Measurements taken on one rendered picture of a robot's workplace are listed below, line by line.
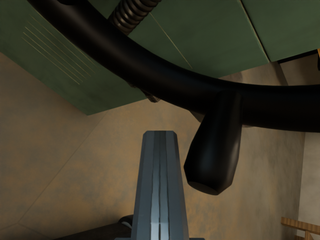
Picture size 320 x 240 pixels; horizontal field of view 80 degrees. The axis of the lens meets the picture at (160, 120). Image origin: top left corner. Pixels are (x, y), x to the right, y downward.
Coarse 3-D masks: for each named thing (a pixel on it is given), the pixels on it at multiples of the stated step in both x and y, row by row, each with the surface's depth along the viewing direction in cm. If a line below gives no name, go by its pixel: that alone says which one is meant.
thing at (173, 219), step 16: (160, 144) 9; (176, 144) 9; (160, 160) 8; (176, 160) 8; (160, 176) 8; (176, 176) 8; (160, 192) 7; (176, 192) 7; (160, 208) 6; (176, 208) 6; (160, 224) 6; (176, 224) 6
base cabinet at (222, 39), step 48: (0, 0) 42; (96, 0) 32; (192, 0) 26; (240, 0) 24; (0, 48) 62; (48, 48) 50; (192, 48) 32; (240, 48) 29; (96, 96) 62; (144, 96) 51
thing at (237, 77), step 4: (240, 72) 43; (224, 76) 38; (228, 76) 39; (232, 76) 40; (236, 76) 41; (240, 76) 43; (228, 80) 39; (232, 80) 40; (236, 80) 41; (240, 80) 42; (192, 112) 42; (196, 116) 42; (200, 116) 42; (200, 120) 43
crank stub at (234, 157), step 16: (224, 96) 11; (240, 96) 11; (208, 112) 11; (224, 112) 10; (240, 112) 10; (208, 128) 10; (224, 128) 9; (240, 128) 10; (192, 144) 10; (208, 144) 9; (224, 144) 9; (192, 160) 9; (208, 160) 9; (224, 160) 9; (192, 176) 9; (208, 176) 8; (224, 176) 8; (208, 192) 9
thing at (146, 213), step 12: (156, 132) 10; (144, 144) 9; (156, 144) 9; (144, 156) 9; (156, 156) 9; (144, 168) 8; (156, 168) 8; (144, 180) 7; (156, 180) 7; (144, 192) 7; (156, 192) 7; (144, 204) 7; (156, 204) 7; (144, 216) 6; (156, 216) 6; (132, 228) 6; (144, 228) 6; (156, 228) 6
